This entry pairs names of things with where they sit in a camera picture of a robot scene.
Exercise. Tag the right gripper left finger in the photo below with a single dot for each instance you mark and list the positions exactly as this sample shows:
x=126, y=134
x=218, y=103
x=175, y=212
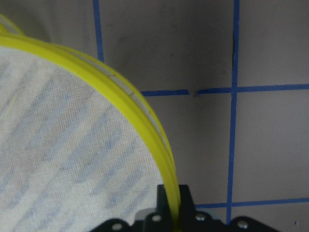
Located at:
x=156, y=219

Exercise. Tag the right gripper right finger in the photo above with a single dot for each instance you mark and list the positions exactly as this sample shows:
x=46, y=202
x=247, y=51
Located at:
x=192, y=220

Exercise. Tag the yellow steamer layer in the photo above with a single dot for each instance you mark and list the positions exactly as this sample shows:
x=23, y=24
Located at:
x=79, y=144

